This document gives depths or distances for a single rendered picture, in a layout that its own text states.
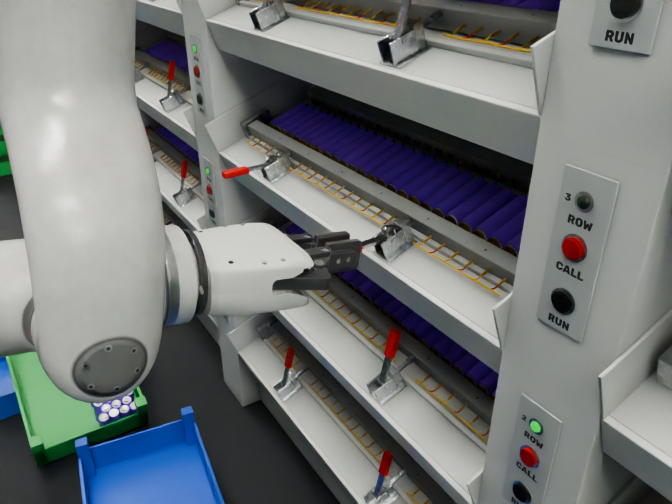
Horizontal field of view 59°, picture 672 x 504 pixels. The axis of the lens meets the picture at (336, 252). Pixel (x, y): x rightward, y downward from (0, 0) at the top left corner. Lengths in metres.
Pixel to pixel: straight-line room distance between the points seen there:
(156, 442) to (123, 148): 0.85
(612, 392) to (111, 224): 0.35
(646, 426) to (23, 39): 0.47
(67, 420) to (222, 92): 0.69
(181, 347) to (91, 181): 1.08
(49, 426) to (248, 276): 0.83
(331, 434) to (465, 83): 0.63
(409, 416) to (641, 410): 0.31
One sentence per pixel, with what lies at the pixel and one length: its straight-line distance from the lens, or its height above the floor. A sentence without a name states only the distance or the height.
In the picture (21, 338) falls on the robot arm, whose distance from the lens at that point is 0.47.
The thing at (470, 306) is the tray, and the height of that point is 0.54.
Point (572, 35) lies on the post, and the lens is 0.42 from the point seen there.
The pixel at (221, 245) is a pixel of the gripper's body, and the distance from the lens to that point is 0.52.
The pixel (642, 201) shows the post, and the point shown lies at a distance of 0.40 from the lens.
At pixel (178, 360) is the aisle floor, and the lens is 1.40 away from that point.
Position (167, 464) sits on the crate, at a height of 0.00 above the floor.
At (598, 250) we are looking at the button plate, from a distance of 0.43.
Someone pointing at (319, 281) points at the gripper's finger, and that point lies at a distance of 0.52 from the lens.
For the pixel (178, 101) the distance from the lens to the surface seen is 1.23.
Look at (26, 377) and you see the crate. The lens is 1.34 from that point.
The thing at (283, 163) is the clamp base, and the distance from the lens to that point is 0.83.
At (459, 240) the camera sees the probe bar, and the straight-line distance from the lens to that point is 0.59.
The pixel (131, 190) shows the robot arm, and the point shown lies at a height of 0.70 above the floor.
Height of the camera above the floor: 0.84
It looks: 28 degrees down
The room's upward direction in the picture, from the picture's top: straight up
